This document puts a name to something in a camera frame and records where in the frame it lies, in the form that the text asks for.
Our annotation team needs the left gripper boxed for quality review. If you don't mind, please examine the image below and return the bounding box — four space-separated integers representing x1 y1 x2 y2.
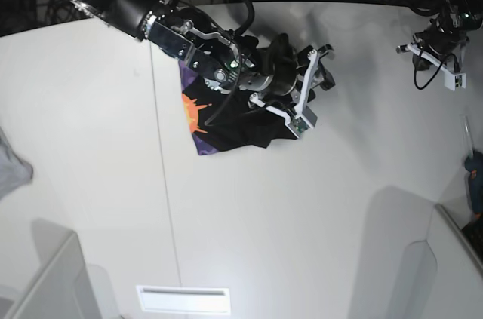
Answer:
395 20 469 73

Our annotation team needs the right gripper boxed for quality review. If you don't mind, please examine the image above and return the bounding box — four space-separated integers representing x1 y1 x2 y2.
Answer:
247 43 336 127

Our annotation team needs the black T-shirt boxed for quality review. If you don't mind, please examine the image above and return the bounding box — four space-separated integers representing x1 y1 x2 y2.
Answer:
177 34 314 157

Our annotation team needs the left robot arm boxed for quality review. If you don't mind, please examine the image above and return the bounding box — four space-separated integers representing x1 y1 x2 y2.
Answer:
397 0 482 83

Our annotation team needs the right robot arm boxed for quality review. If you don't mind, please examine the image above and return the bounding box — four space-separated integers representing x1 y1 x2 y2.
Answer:
72 0 335 131

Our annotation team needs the blue glue gun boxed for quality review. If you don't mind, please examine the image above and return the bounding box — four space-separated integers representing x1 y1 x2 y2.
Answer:
460 115 482 219

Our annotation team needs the black keyboard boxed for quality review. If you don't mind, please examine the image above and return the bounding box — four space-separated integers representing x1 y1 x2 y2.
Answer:
463 218 483 259

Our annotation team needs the white right bin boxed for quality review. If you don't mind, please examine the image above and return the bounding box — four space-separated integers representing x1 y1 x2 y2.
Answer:
388 205 482 318

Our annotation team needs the white bin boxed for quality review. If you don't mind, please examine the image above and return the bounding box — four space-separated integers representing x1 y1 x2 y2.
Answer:
1 219 121 318
388 205 482 318

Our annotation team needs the grey cloth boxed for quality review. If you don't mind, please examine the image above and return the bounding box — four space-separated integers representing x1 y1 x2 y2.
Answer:
1 130 33 198

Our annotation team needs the white left bin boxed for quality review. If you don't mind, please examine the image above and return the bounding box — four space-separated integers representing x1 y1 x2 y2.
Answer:
1 219 121 318

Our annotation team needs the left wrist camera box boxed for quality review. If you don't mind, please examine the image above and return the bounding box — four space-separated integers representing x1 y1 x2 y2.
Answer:
444 72 466 91

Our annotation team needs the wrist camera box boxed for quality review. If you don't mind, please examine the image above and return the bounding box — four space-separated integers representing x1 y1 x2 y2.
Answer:
444 72 466 91
286 106 318 139

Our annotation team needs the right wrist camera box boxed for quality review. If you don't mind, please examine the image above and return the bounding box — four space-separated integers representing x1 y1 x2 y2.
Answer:
286 106 318 139

